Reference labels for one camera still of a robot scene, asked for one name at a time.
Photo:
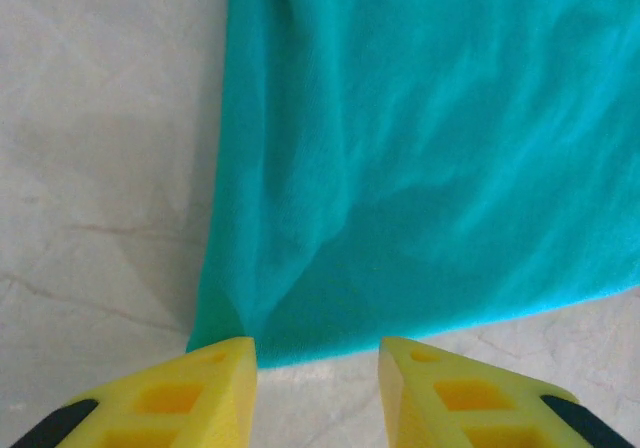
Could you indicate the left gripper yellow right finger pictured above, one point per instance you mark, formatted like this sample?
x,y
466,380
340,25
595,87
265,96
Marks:
x,y
415,388

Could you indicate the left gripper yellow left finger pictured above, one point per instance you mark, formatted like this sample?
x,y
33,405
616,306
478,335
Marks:
x,y
220,388

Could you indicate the teal printed t-shirt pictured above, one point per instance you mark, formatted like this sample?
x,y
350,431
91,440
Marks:
x,y
400,143

